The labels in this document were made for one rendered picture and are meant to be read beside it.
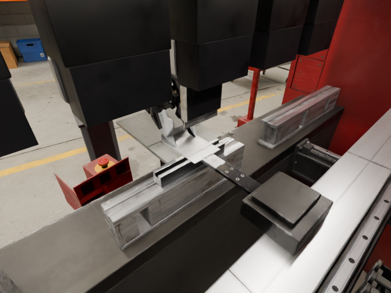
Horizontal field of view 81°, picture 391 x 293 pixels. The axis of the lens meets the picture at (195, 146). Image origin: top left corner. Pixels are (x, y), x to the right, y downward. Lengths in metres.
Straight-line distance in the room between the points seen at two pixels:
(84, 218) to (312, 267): 0.49
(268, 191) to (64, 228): 0.46
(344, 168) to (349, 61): 0.69
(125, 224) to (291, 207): 0.31
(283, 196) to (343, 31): 0.92
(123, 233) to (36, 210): 1.59
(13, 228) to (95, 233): 1.47
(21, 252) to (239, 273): 0.45
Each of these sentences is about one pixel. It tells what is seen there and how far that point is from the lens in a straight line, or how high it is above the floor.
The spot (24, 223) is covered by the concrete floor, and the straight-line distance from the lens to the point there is 2.03.
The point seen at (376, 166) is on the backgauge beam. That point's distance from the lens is 0.69.
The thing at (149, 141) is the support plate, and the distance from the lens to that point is 0.61.
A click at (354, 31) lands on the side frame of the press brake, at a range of 1.22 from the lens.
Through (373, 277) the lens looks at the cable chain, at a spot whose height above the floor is 1.04.
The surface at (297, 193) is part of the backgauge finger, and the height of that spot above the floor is 1.03.
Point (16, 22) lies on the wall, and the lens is 6.91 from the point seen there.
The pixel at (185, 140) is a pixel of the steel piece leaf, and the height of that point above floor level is 1.00.
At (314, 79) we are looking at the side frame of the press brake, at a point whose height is 0.96.
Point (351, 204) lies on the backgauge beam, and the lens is 0.55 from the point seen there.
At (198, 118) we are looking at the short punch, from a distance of 0.51.
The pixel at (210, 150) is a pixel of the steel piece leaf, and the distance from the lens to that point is 0.56.
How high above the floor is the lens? 1.33
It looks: 35 degrees down
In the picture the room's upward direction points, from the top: straight up
